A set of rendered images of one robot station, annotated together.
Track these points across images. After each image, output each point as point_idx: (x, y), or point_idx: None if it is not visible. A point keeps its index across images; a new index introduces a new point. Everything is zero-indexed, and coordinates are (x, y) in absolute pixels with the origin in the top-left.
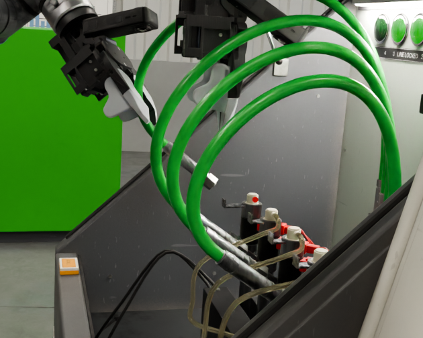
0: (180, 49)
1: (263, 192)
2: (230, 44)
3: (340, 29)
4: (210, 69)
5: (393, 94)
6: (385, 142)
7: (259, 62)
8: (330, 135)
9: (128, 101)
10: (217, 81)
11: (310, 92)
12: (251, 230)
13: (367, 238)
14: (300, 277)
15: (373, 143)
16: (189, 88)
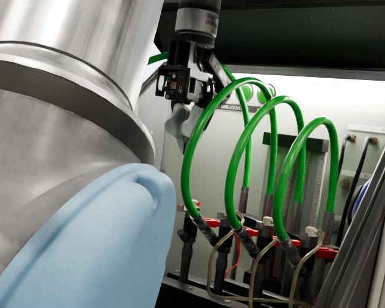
0: (159, 93)
1: None
2: (227, 92)
3: (266, 88)
4: (177, 109)
5: (218, 132)
6: (334, 158)
7: (271, 106)
8: (155, 161)
9: None
10: (194, 118)
11: (147, 129)
12: (195, 227)
13: (377, 212)
14: (346, 241)
15: (198, 165)
16: (166, 122)
